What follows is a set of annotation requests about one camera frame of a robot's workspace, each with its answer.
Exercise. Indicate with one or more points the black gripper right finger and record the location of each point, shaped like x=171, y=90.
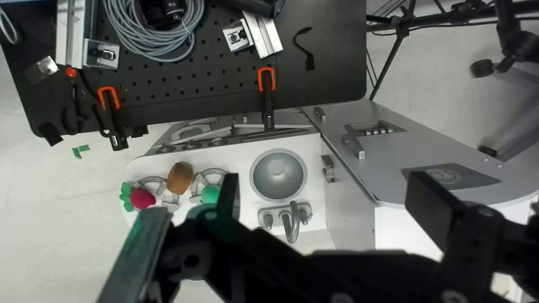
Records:
x=432, y=209

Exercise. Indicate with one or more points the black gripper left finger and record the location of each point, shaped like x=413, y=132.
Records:
x=228, y=196

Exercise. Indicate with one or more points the grey toy sink bowl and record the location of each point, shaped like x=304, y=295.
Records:
x=278, y=174

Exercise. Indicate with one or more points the teal round toy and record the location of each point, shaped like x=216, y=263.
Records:
x=211, y=194

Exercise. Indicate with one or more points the black square patch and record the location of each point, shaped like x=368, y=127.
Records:
x=448, y=175

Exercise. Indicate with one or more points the brown toy kiwi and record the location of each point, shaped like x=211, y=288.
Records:
x=181, y=177

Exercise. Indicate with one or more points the grey toy faucet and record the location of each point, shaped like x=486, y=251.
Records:
x=288, y=219

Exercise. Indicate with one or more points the pink toy radish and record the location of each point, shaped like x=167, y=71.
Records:
x=142, y=197

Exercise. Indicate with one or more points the white toy kitchen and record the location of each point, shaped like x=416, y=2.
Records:
x=337, y=213

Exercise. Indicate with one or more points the orange black bar clamp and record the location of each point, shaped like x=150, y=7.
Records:
x=110, y=115
x=267, y=95

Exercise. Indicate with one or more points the black pegboard table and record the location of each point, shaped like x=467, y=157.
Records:
x=213, y=85

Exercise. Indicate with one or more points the grey stand leg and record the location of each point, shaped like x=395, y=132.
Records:
x=514, y=123

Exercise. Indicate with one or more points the green floor tape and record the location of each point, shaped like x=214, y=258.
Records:
x=80, y=150

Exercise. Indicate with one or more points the black tripod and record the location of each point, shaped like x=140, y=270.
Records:
x=405, y=26

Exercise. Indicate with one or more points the small orange black clamp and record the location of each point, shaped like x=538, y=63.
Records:
x=73, y=85

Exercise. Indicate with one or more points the small silver metal block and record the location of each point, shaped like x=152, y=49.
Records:
x=41, y=68

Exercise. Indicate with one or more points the long aluminium extrusion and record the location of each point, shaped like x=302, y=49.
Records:
x=69, y=27

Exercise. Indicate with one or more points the short aluminium extrusion with bracket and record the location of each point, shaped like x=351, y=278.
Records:
x=261, y=31

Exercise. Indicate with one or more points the black camera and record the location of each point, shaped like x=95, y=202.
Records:
x=162, y=11

